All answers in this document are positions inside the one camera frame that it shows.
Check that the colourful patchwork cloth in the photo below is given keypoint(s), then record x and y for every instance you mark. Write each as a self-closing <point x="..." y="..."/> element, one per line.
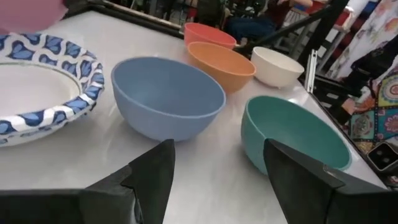
<point x="382" y="118"/>

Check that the teal bowl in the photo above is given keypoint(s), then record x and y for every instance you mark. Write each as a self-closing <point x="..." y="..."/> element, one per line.
<point x="295" y="130"/>

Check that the person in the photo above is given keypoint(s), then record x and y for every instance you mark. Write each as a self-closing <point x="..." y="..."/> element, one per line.
<point x="248" y="28"/>

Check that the blue bowl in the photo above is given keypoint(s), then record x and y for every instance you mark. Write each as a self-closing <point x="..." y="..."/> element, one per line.
<point x="168" y="99"/>

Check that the orange bowl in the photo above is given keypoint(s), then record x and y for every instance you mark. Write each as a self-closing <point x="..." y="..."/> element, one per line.
<point x="224" y="67"/>

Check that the red bowl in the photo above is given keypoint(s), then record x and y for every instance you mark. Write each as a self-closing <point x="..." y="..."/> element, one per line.
<point x="208" y="34"/>

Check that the blue patterned paper plate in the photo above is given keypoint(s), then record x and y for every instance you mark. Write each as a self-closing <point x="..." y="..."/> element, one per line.
<point x="37" y="90"/>

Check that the white bowl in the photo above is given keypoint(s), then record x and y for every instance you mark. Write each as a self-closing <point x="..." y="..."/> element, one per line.
<point x="275" y="70"/>

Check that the white floral curtain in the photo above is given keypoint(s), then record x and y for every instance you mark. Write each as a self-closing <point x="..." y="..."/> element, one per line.
<point x="373" y="21"/>

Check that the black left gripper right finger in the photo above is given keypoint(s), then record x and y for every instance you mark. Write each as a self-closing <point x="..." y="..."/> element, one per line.
<point x="298" y="186"/>

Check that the silver metal bracket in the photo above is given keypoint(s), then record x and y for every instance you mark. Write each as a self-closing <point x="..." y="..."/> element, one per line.
<point x="311" y="71"/>

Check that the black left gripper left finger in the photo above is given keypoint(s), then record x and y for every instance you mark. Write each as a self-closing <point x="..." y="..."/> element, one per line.
<point x="149" y="186"/>

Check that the pink bowl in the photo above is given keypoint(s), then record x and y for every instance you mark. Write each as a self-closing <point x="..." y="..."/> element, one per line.
<point x="28" y="14"/>

